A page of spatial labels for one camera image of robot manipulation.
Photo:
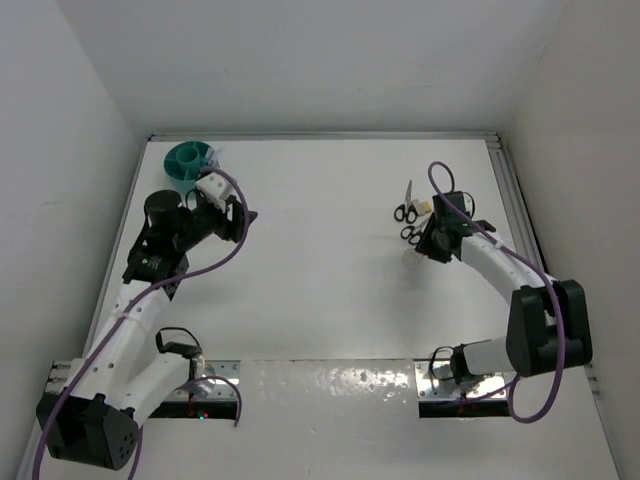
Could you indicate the aluminium frame rail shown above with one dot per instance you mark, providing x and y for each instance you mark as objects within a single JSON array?
[{"x": 523, "y": 233}]

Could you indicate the metal mounting plate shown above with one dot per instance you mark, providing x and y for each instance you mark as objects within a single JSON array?
[
  {"x": 221, "y": 375},
  {"x": 434, "y": 384}
]

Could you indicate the tan eraser block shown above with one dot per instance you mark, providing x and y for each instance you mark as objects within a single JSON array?
[{"x": 422, "y": 208}]

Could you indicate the black handled scissors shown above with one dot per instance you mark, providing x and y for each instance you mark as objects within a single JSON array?
[
  {"x": 413, "y": 233},
  {"x": 406, "y": 212}
]

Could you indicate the blue and white pen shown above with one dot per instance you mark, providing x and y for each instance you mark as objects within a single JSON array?
[{"x": 210, "y": 163}]

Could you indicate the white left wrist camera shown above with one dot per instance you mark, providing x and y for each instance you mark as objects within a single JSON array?
[{"x": 216, "y": 189}]

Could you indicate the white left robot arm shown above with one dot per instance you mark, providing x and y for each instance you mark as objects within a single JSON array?
[{"x": 97, "y": 416}]

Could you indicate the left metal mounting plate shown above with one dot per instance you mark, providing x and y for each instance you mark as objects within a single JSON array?
[{"x": 221, "y": 375}]

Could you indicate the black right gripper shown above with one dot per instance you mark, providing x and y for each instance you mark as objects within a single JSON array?
[{"x": 425, "y": 247}]

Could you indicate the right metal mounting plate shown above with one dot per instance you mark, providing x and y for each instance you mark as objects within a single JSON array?
[{"x": 434, "y": 384}]

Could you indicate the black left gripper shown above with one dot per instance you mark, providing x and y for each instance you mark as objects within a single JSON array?
[{"x": 226, "y": 228}]

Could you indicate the teal round organizer container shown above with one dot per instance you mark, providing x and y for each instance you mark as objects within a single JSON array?
[{"x": 183, "y": 163}]

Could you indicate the clear tape roll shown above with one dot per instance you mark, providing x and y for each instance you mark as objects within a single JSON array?
[{"x": 412, "y": 258}]

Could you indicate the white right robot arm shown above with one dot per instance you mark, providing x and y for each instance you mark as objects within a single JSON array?
[{"x": 545, "y": 314}]

